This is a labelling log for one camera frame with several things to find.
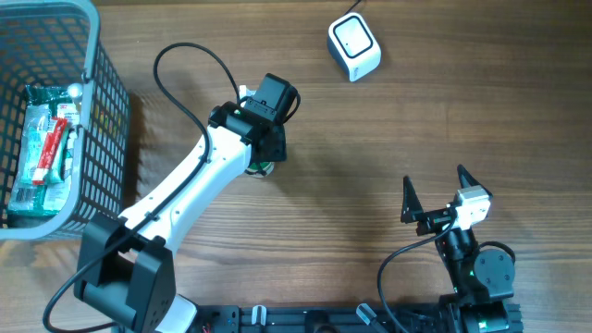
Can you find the green 3M gloves package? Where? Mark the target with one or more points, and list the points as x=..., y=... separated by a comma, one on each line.
x=48, y=200

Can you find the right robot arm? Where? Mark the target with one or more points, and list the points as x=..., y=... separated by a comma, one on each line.
x=481, y=273

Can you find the yellow liquid bottle silver cap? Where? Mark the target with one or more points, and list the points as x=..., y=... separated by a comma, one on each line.
x=75, y=92

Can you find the grey plastic shopping basket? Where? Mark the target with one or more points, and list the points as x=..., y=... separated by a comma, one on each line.
x=56, y=43

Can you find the white barcode scanner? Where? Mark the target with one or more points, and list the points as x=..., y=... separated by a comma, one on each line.
x=353, y=46

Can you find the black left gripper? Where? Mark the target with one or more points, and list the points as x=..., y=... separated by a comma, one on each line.
x=271, y=144

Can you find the green lid chicken jar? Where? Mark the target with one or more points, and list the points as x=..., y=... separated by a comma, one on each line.
x=260, y=170

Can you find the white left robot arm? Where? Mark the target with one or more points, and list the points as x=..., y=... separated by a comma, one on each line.
x=126, y=263

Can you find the clear teal wipes packet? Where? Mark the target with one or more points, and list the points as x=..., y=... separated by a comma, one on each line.
x=37, y=125

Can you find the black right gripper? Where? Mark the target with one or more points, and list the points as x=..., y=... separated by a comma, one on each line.
x=413, y=212

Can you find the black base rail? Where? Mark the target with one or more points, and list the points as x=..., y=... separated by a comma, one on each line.
x=324, y=319

